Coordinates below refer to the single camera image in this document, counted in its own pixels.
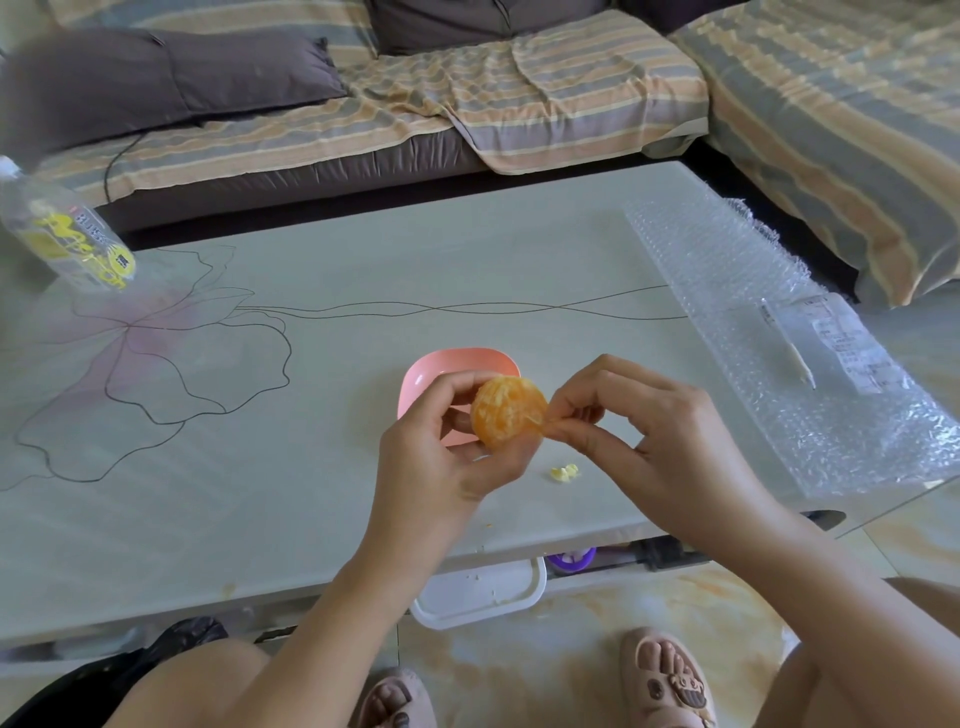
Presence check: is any person's right hand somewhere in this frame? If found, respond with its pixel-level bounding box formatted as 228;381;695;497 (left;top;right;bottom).
541;353;781;560

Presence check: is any person's left hand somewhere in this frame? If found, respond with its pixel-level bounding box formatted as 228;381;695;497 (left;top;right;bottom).
352;369;544;594

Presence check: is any pink plastic dish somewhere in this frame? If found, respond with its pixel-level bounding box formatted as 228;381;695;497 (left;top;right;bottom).
396;347;523;450

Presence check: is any orange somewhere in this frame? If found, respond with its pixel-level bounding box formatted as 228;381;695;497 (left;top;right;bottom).
470;374;550;451

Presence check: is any person's right forearm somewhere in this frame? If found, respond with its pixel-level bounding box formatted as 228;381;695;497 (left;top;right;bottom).
716;502;960;728

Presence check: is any person's left forearm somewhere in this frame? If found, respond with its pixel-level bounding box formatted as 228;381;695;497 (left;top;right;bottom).
224;554;444;728

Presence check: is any person's right foot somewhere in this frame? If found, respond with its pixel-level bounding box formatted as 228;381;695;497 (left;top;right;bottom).
619;626;718;728

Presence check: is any person's foot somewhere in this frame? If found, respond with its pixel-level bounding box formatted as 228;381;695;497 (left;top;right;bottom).
619;626;718;728
358;669;438;728

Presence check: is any person's left foot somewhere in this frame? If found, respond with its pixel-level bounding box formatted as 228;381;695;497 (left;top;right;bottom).
358;669;438;728

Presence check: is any person's right leg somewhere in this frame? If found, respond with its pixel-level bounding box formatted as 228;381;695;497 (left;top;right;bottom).
753;575;960;728

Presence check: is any person's leg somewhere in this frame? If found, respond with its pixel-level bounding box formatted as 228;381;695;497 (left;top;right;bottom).
753;575;960;728
104;637;273;728

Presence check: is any person's left leg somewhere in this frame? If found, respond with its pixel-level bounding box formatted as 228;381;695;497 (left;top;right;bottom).
104;637;273;728

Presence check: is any black box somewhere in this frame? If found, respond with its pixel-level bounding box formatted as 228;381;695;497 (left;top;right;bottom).
637;536;710;573

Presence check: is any white plastic container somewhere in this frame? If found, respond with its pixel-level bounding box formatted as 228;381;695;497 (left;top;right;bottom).
409;556;549;631

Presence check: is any thin white stick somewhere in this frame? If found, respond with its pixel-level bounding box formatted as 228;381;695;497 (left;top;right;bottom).
761;298;817;391

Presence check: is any clear bubble wrap sheet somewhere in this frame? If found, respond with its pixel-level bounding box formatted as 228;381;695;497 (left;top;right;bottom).
623;196;960;498

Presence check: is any clear plastic bag paper label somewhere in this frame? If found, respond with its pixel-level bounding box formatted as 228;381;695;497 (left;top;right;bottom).
758;293;913;397

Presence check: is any dark brown sofa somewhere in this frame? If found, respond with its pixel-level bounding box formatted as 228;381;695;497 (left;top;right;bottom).
97;131;860;301

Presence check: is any striped sofa sheet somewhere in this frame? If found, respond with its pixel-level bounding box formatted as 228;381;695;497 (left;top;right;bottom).
669;0;960;307
37;8;712;208

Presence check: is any black plastic bag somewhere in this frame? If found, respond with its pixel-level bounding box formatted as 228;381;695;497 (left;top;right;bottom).
0;616;230;728

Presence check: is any clear bottle yellow label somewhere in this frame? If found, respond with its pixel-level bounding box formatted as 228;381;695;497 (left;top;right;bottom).
0;155;138;294

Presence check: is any dark purple cushion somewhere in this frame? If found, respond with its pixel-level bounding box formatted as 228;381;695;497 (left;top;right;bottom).
614;0;751;35

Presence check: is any grey upright cushion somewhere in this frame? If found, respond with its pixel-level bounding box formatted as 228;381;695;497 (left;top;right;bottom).
365;0;613;58

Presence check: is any grey flat pillow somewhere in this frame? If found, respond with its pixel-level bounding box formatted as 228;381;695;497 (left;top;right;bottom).
0;28;350;170

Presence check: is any purple plastic ring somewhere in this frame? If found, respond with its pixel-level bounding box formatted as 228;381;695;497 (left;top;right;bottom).
545;547;598;576

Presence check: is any black cable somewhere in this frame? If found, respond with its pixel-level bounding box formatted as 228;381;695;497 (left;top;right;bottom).
103;131;148;204

